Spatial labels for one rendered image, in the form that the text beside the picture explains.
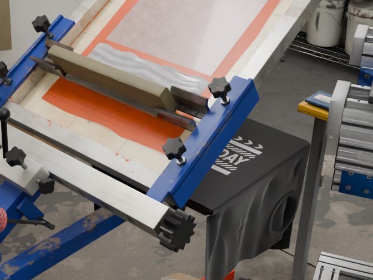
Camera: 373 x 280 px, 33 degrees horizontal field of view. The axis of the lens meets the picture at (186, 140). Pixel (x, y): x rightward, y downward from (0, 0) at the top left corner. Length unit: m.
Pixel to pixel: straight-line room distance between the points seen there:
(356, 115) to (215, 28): 0.39
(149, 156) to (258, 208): 0.51
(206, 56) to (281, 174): 0.47
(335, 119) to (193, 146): 0.42
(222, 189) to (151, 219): 0.49
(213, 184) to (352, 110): 0.40
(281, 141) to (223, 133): 0.60
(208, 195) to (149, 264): 1.31
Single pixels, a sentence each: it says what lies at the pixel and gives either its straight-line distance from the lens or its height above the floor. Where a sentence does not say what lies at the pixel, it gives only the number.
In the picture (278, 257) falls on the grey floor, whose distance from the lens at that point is 2.96.
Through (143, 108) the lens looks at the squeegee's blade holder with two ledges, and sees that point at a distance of 1.38.
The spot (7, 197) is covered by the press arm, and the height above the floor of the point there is 1.10.
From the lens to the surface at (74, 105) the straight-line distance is 1.53.
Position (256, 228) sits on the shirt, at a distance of 1.81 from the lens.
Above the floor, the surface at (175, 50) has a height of 1.29.
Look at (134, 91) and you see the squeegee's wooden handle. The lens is 1.36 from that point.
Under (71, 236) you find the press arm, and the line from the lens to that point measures 1.51.
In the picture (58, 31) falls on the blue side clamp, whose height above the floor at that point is 1.29.
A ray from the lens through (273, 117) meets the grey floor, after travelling 4.20.
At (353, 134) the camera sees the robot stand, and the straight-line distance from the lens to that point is 1.55.
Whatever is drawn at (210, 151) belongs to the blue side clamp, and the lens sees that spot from 1.28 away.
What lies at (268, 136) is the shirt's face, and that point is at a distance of 1.90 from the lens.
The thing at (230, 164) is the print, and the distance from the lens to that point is 1.73.
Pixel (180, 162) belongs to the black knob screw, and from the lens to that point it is 1.24.
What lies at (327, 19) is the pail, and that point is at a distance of 5.00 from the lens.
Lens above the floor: 1.82
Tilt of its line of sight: 28 degrees down
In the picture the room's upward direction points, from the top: 2 degrees clockwise
